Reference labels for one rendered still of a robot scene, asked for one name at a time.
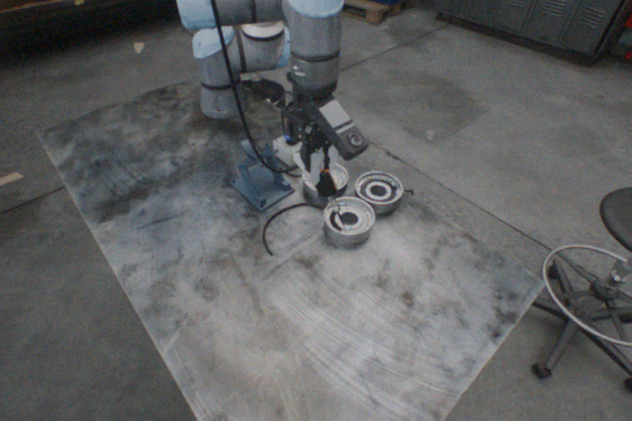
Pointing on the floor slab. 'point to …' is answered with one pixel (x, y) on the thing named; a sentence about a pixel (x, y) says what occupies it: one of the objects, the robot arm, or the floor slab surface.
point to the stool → (620, 230)
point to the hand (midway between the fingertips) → (323, 178)
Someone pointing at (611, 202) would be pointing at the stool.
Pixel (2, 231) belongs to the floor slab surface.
